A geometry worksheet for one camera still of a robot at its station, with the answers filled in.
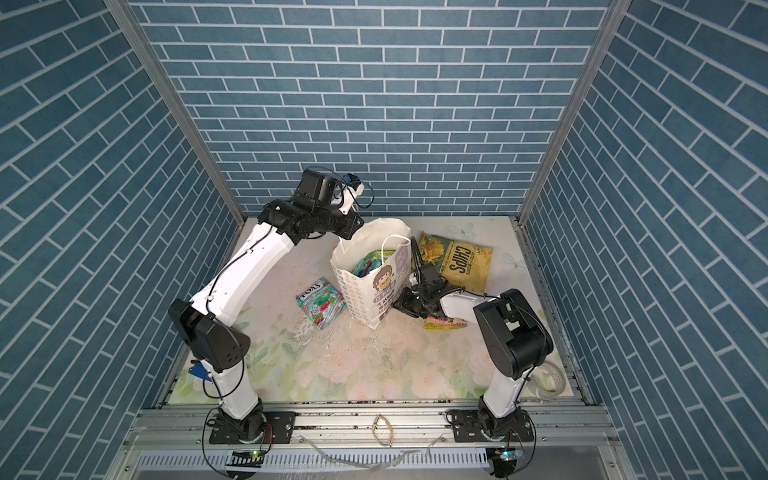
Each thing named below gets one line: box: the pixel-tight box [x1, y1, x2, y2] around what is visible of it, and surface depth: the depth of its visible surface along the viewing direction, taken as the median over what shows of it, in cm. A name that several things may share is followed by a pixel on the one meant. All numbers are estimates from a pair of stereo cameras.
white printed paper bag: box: [330, 217, 411, 329], surface depth 85 cm
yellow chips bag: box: [417, 231, 493, 294], surface depth 102 cm
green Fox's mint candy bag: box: [296, 277, 347, 331], surface depth 95 cm
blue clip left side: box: [188, 363, 212, 382], surface depth 82 cm
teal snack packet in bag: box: [352, 249, 396, 277], surface depth 96 cm
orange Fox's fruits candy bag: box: [424, 316, 467, 331], surface depth 93 cm
